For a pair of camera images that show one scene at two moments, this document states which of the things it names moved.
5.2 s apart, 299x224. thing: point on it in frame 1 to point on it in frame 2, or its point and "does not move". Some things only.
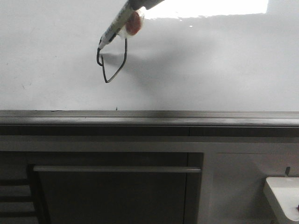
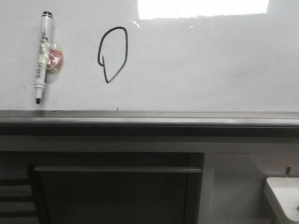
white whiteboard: [195, 63] does not move
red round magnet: [132, 23] to [55, 59]
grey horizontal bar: [117, 169] does not move
